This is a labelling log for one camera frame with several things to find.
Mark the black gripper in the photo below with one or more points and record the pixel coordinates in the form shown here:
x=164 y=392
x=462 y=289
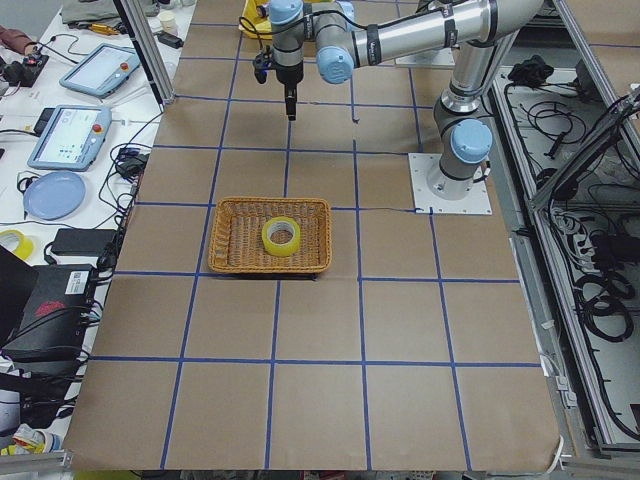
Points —
x=289 y=76

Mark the yellow tape roll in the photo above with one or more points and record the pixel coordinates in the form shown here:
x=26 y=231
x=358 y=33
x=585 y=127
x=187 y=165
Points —
x=281 y=236

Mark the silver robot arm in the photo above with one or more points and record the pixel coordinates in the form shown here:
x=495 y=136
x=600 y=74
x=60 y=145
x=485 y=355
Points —
x=481 y=30

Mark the yellow tape on desk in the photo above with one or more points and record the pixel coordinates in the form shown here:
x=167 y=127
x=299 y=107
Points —
x=17 y=243

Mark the yellow woven tray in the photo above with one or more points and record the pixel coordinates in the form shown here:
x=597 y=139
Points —
x=260 y=19

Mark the white cup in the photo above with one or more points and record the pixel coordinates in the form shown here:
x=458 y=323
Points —
x=168 y=22

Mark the brown wicker basket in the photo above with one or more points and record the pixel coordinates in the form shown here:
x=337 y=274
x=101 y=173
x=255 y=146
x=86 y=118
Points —
x=236 y=246

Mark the upper teach pendant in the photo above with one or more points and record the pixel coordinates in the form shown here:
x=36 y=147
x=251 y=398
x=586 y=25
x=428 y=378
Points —
x=102 y=71

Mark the teach pendant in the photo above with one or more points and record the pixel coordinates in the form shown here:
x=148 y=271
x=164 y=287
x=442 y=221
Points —
x=72 y=138
x=102 y=71

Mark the lower teach pendant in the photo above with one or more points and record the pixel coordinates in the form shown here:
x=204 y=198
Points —
x=72 y=138

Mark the black cloth bundle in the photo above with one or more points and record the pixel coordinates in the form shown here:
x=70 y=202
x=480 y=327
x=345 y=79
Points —
x=532 y=72

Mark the blue plate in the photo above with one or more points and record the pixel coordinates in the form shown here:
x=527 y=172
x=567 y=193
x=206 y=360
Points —
x=54 y=195

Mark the black power adapter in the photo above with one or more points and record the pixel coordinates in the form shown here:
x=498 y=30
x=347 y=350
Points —
x=81 y=242

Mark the black computer box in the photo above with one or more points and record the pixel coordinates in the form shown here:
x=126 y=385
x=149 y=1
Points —
x=56 y=316

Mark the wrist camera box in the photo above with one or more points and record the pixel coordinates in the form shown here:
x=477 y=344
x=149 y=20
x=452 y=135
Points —
x=262 y=64

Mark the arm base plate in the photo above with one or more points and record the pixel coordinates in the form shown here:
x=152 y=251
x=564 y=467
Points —
x=434 y=193
x=442 y=59

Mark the aluminium frame post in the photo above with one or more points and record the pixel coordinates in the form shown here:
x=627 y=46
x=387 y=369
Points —
x=140 y=33

